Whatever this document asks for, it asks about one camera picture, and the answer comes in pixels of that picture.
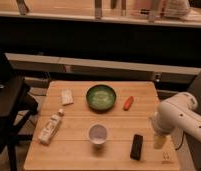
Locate cream robot pusher gripper finger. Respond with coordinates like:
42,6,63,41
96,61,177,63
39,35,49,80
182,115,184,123
154,134,167,149

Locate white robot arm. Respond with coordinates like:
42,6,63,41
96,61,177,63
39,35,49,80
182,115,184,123
151,92,201,149

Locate orange carrot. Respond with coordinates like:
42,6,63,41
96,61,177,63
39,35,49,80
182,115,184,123
123,96,134,111

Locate white paper cup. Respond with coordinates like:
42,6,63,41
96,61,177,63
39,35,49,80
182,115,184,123
88,124,108,146

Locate green bowl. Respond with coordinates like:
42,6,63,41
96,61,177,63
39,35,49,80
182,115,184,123
86,84,116,111

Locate small white packet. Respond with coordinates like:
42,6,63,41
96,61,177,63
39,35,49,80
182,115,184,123
61,89,74,105

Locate white tube bottle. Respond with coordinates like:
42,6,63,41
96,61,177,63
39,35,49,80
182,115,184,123
38,109,64,145

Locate black chair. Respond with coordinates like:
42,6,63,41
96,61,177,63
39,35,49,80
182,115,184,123
0,48,38,171

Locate black cable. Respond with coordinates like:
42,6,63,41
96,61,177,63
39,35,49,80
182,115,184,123
174,131,186,152

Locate grey metal bench rail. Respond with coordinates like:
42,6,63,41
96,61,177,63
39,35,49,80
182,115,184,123
6,53,201,83

